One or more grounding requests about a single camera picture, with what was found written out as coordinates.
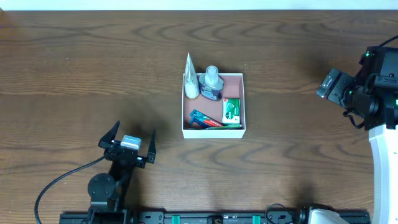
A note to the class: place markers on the white box with pink interior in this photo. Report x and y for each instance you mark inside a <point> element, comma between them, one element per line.
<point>233,88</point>

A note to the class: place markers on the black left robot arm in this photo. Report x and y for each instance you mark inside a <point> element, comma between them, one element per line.
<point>108,190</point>

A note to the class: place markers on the green white toothbrush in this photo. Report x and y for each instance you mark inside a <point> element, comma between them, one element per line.
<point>227,127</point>

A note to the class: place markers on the teal toothpaste tube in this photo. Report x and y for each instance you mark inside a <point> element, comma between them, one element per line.
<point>208,120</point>

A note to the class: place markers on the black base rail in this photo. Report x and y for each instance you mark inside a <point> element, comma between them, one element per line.
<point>277,217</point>

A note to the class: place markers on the white cosmetic tube gold cap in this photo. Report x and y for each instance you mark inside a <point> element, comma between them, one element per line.
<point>190,80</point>

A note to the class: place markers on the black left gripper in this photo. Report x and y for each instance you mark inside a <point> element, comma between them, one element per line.
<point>125,154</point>

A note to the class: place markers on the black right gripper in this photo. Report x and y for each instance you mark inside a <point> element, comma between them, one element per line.
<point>333,88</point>

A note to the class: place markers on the blue foam soap pump bottle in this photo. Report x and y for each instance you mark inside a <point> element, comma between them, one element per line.
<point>211,84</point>

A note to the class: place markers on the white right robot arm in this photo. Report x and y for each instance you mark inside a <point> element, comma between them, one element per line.
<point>383,141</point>

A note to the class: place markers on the green white soap bar pack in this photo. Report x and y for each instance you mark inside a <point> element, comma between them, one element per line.
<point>231,111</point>

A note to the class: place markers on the blue disposable razor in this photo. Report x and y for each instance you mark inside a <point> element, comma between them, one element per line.
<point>198,119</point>

